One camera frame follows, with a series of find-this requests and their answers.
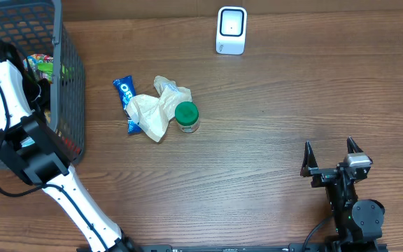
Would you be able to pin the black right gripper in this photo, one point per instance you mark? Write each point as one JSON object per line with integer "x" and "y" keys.
{"x": 322, "y": 176}

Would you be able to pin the green lid jar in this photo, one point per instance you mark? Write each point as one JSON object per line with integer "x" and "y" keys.
{"x": 187, "y": 117}

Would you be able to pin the beige paper bag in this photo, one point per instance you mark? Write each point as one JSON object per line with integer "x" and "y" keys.
{"x": 152, "y": 114}

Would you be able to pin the blue Oreo cookie pack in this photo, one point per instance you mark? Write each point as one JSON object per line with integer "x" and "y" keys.
{"x": 126, "y": 91}

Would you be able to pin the green snack packet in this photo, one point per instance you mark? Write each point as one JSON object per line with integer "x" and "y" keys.
{"x": 41, "y": 66}

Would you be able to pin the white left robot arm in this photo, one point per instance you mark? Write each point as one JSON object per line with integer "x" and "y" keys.
{"x": 37, "y": 156}

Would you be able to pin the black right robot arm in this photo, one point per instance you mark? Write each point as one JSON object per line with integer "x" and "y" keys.
{"x": 358, "y": 222}

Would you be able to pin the white barcode scanner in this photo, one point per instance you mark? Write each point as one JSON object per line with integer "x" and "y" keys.
{"x": 231, "y": 30}

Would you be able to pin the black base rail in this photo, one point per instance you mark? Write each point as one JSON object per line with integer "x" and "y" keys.
{"x": 293, "y": 247}

